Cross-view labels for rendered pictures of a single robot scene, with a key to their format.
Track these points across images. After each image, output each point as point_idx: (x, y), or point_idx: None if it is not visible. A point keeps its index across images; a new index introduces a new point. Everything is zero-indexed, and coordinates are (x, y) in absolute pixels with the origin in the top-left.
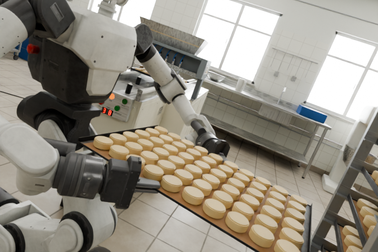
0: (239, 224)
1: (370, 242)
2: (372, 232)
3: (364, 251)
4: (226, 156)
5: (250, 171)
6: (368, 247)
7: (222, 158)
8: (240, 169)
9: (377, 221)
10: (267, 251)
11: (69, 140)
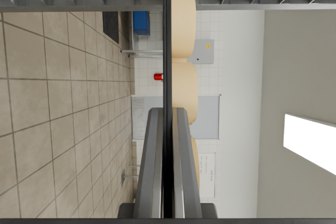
0: None
1: (209, 8)
2: (215, 5)
3: (204, 7)
4: (197, 219)
5: (194, 7)
6: (207, 9)
7: (193, 143)
8: (191, 55)
9: (221, 5)
10: None
11: None
